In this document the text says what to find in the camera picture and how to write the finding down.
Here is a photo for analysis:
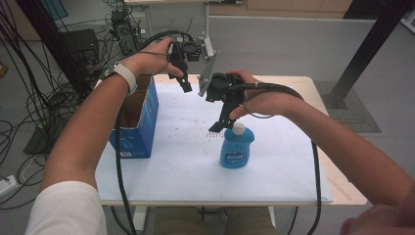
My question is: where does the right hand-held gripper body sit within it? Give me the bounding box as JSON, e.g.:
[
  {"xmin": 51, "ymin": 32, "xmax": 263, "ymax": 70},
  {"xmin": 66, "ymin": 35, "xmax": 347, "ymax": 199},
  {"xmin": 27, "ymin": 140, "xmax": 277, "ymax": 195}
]
[{"xmin": 198, "ymin": 52, "xmax": 248, "ymax": 106}]

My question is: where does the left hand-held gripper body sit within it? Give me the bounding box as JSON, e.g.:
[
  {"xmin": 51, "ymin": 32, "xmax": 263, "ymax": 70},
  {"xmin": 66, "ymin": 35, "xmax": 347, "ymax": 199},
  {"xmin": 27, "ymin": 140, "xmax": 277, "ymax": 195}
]
[{"xmin": 167, "ymin": 36, "xmax": 202, "ymax": 80}]

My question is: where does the blue plastic bottle white cap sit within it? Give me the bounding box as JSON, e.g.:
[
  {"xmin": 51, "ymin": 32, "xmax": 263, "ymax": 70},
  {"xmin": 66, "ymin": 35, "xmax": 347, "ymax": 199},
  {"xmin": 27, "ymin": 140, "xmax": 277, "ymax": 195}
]
[{"xmin": 219, "ymin": 121, "xmax": 255, "ymax": 169}]

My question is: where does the blue cardboard box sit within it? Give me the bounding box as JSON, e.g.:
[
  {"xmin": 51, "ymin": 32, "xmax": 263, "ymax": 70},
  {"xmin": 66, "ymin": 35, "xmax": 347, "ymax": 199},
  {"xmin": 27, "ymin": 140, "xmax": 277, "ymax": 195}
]
[{"xmin": 109, "ymin": 73, "xmax": 161, "ymax": 160}]

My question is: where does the person's left hand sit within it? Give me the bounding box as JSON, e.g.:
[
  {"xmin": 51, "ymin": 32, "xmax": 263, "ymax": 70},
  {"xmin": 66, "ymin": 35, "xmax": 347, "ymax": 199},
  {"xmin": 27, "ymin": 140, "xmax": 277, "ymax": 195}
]
[{"xmin": 128, "ymin": 36, "xmax": 185, "ymax": 79}]

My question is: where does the person's right hand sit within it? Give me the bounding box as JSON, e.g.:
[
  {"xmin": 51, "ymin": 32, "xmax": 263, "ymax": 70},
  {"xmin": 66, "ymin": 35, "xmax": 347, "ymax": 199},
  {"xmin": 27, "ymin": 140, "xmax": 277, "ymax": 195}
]
[{"xmin": 228, "ymin": 69, "xmax": 306, "ymax": 121}]

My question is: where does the white desk with leg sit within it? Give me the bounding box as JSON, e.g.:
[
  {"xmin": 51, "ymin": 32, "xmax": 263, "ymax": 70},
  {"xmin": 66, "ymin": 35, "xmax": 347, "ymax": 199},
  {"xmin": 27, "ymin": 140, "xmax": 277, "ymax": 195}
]
[{"xmin": 123, "ymin": 0, "xmax": 246, "ymax": 59}]

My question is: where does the white wristband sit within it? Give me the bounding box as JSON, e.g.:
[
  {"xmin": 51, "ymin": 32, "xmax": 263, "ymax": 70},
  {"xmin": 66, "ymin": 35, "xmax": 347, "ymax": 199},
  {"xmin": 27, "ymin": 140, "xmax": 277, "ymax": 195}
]
[{"xmin": 111, "ymin": 63, "xmax": 139, "ymax": 95}]

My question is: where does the black electronic device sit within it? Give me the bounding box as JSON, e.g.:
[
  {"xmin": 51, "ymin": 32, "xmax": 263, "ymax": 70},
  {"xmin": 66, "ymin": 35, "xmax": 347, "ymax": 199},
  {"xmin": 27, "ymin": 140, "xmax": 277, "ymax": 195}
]
[{"xmin": 110, "ymin": 9, "xmax": 140, "ymax": 57}]

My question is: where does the black computer case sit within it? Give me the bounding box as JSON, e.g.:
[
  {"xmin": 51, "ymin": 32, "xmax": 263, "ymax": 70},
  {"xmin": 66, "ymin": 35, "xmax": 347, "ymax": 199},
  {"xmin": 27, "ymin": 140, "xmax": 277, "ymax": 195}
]
[{"xmin": 61, "ymin": 28, "xmax": 101, "ymax": 68}]

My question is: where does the white table leg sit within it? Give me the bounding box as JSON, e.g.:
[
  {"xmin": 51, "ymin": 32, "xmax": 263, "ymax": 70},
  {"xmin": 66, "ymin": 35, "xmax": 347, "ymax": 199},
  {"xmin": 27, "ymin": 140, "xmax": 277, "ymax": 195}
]
[{"xmin": 132, "ymin": 206, "xmax": 149, "ymax": 232}]

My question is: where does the black metal stand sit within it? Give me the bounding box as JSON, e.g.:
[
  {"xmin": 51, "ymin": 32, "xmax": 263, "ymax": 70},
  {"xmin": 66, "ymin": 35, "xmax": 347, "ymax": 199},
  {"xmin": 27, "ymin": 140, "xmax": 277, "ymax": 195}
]
[
  {"xmin": 324, "ymin": 0, "xmax": 415, "ymax": 110},
  {"xmin": 16, "ymin": 0, "xmax": 94, "ymax": 99}
]

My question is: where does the dark floor mat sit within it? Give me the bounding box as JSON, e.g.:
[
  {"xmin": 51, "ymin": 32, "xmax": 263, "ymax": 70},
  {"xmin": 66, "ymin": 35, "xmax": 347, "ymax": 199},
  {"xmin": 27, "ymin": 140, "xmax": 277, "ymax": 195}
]
[{"xmin": 23, "ymin": 121, "xmax": 67, "ymax": 156}]

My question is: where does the white shirt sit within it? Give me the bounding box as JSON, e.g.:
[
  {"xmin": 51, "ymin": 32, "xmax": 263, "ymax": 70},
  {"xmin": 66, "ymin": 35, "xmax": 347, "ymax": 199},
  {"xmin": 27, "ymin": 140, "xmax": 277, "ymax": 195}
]
[{"xmin": 23, "ymin": 180, "xmax": 109, "ymax": 235}]

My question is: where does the white power strip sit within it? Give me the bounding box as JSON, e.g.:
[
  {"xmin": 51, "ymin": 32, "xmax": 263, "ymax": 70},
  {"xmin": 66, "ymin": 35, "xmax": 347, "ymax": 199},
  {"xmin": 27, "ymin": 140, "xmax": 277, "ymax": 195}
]
[{"xmin": 0, "ymin": 174, "xmax": 18, "ymax": 198}]

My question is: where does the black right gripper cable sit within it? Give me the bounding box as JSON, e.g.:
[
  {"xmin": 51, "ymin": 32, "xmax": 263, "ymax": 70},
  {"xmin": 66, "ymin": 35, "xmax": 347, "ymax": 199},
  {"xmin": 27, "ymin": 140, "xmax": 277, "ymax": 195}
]
[{"xmin": 236, "ymin": 81, "xmax": 324, "ymax": 235}]

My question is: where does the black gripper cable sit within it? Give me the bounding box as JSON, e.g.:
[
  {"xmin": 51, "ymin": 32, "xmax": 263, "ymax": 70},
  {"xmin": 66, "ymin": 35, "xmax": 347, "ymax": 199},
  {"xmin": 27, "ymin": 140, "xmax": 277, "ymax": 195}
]
[
  {"xmin": 114, "ymin": 28, "xmax": 197, "ymax": 235},
  {"xmin": 236, "ymin": 81, "xmax": 324, "ymax": 235}
]

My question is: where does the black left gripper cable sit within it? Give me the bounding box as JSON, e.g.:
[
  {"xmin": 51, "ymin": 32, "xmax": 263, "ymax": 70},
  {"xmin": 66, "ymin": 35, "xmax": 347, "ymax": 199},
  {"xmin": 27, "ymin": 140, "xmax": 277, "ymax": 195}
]
[{"xmin": 114, "ymin": 28, "xmax": 197, "ymax": 235}]

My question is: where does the bundle of black floor cables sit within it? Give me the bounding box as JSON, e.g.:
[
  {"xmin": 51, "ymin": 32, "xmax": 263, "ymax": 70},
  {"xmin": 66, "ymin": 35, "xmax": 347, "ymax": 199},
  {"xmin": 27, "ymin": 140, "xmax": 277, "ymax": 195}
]
[{"xmin": 0, "ymin": 6, "xmax": 114, "ymax": 210}]

